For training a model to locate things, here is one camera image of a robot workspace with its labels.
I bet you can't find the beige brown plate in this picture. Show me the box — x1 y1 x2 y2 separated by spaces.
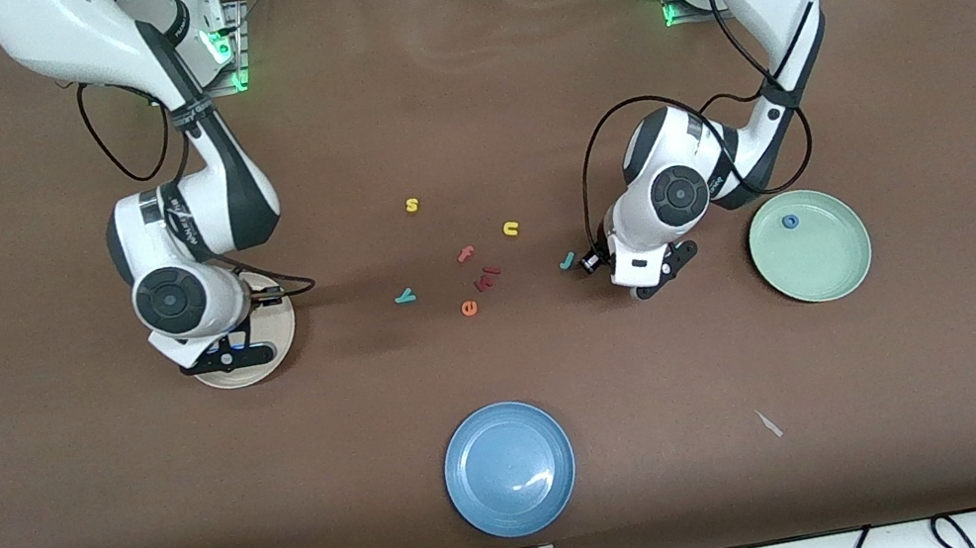
174 264 307 397

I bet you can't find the brown table cover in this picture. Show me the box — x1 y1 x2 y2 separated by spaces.
0 0 976 548

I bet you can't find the green plate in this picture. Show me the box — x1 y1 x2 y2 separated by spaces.
740 178 881 314

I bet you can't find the blue plate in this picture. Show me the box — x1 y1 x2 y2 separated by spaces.
433 391 587 548

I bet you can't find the small white paper scrap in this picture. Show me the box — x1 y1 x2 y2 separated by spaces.
754 406 786 443

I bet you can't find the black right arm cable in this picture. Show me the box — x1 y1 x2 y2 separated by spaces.
72 46 318 330

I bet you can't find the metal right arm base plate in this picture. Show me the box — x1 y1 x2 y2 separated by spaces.
134 0 261 110

